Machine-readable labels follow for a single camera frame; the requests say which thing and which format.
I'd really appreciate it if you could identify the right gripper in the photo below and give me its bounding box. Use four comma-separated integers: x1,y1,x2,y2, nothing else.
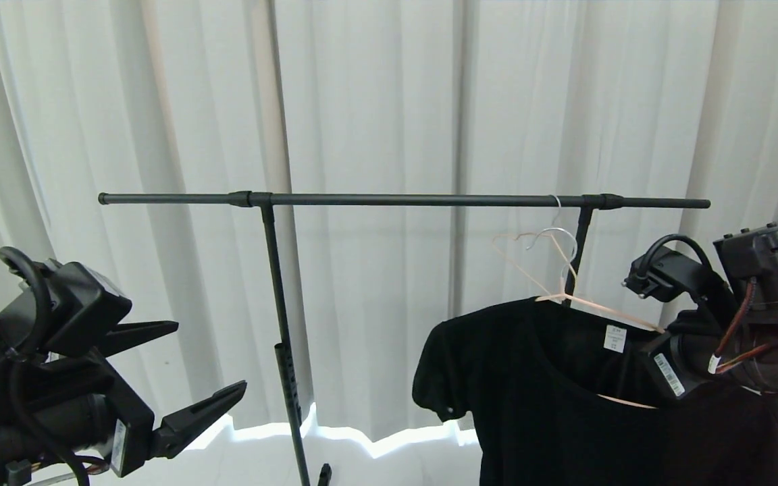
639,313,742,406

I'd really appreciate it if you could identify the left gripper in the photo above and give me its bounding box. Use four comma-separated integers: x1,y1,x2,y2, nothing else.
16,321,249,479

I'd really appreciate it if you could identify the pink clothes hanger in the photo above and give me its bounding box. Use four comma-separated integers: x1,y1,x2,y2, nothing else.
493,195,580,299
525,227,667,410

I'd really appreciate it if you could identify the black garment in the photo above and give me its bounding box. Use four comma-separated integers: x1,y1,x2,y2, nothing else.
412,297,778,486

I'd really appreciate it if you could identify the black clothes rack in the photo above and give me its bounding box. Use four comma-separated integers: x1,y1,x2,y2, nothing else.
98,191,711,486

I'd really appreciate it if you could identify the white curtain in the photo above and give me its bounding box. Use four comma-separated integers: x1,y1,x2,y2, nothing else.
0,0,778,443

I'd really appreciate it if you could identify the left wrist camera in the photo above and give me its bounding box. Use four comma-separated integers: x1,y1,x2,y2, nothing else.
0,260,133,396

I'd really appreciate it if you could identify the black cable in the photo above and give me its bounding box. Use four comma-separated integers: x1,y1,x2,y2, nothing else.
0,246,93,486
634,234,715,283

